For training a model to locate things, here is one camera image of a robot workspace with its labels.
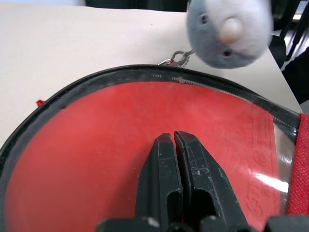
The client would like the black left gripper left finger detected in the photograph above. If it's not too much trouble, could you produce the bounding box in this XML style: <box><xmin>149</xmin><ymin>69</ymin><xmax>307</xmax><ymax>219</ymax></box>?
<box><xmin>134</xmin><ymin>132</ymin><xmax>183</xmax><ymax>226</ymax></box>

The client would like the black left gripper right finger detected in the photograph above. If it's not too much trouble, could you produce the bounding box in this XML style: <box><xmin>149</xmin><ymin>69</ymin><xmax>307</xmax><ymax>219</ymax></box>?
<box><xmin>174</xmin><ymin>131</ymin><xmax>245</xmax><ymax>225</ymax></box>

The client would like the red transparent zip pouch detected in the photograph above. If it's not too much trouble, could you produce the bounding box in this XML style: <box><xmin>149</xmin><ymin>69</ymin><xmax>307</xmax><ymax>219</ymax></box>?
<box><xmin>0</xmin><ymin>64</ymin><xmax>309</xmax><ymax>232</ymax></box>

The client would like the grey plush ball keychain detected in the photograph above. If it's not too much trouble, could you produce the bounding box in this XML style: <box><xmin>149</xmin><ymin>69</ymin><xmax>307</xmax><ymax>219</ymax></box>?
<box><xmin>186</xmin><ymin>0</ymin><xmax>274</xmax><ymax>70</ymax></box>

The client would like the black chair base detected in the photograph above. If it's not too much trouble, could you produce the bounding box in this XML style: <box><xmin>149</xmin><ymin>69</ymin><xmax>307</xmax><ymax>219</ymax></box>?
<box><xmin>269</xmin><ymin>0</ymin><xmax>309</xmax><ymax>105</ymax></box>

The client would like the silver keychain clasp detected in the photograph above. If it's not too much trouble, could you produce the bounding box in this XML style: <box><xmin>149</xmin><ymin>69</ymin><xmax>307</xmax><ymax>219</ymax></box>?
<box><xmin>156</xmin><ymin>49</ymin><xmax>195</xmax><ymax>69</ymax></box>

